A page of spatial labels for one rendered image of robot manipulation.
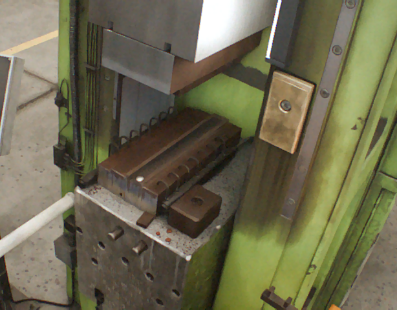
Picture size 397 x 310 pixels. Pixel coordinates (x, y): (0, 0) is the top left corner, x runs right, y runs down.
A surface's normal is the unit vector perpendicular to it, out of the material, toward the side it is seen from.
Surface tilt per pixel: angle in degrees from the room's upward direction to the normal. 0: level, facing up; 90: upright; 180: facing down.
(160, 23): 90
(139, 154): 0
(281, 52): 90
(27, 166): 0
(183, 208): 0
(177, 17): 90
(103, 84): 90
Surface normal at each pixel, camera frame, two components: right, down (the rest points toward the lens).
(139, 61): -0.54, 0.43
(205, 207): 0.14, -0.80
